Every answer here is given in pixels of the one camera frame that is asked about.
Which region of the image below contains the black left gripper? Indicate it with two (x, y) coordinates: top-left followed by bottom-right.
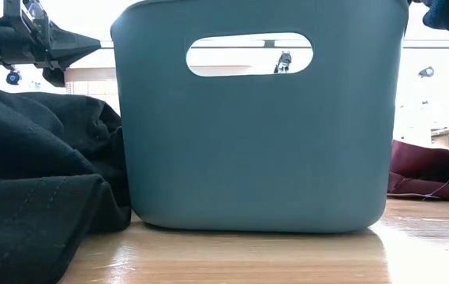
(0, 0), (102, 88)

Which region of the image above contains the black cloth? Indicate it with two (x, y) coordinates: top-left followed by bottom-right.
(0, 81), (133, 284)

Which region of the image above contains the maroon cloth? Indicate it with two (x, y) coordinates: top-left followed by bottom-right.
(387, 140), (449, 203)

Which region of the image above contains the teal plastic bin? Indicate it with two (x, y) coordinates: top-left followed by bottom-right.
(110, 0), (410, 234)

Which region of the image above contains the distant black device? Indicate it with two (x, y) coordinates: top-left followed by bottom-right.
(273, 50), (293, 74)

